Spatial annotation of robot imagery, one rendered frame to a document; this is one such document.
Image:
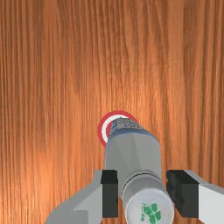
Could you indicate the clear plastic bottle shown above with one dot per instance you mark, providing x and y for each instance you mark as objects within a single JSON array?
[{"x": 137, "y": 166}]

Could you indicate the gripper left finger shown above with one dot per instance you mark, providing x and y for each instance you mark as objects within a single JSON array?
[{"x": 96, "y": 201}]

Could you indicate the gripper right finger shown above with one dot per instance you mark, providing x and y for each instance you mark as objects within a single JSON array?
[{"x": 198, "y": 198}]

